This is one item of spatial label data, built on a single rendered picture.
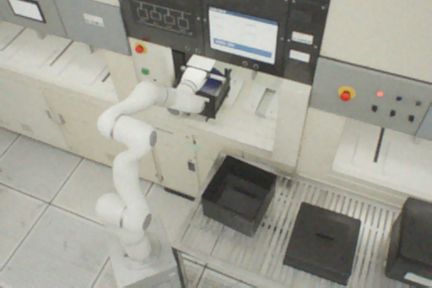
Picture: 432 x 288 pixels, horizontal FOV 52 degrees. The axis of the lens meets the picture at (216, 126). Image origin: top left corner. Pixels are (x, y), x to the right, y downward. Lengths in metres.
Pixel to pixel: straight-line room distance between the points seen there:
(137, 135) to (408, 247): 1.17
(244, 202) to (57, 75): 1.39
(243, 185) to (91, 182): 1.41
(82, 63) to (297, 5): 1.64
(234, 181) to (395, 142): 0.86
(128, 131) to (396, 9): 0.98
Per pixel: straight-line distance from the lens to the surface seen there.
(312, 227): 2.11
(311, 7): 1.63
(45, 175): 3.51
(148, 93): 1.63
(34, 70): 2.97
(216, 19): 1.80
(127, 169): 1.66
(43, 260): 3.18
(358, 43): 1.70
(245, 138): 2.34
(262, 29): 1.75
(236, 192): 2.27
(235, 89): 2.52
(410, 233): 2.03
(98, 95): 2.68
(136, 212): 1.76
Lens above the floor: 2.73
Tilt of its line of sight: 51 degrees down
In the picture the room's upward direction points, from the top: 3 degrees counter-clockwise
